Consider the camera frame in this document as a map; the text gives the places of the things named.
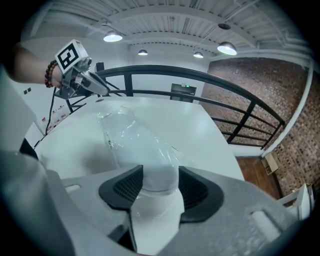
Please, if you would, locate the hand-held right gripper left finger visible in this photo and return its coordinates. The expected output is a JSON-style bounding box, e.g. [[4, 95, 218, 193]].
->
[[59, 164, 144, 256]]

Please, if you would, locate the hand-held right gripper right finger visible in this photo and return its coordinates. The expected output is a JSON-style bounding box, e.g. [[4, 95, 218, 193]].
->
[[164, 166, 315, 256]]

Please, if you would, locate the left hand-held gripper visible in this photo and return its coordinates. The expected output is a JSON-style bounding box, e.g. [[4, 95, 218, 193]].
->
[[54, 39, 111, 101]]

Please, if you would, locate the clear plastic bag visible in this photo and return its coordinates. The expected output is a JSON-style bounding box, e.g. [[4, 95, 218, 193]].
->
[[96, 101, 187, 201]]

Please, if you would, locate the person's left forearm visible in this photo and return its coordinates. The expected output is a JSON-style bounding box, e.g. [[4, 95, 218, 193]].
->
[[12, 42, 64, 89]]

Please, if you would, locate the cardboard box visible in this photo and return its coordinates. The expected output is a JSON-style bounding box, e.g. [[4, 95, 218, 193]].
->
[[260, 151, 282, 176]]

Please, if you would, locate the white side table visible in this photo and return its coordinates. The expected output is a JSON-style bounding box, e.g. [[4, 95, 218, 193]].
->
[[281, 183, 315, 221]]

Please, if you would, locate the black metal railing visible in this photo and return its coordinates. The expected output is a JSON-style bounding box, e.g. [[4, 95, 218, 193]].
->
[[66, 64, 286, 151]]

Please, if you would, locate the dark door with green sign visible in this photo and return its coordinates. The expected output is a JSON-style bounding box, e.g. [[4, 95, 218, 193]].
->
[[170, 82, 198, 104]]

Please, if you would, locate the white pillar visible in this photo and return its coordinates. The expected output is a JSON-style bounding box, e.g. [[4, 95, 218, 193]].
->
[[261, 59, 315, 157]]

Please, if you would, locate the brown beaded bracelet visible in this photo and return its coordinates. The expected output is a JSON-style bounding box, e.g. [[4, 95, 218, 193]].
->
[[44, 59, 60, 89]]

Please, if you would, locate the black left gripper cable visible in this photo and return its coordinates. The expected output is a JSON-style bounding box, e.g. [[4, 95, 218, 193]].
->
[[44, 87, 57, 137]]

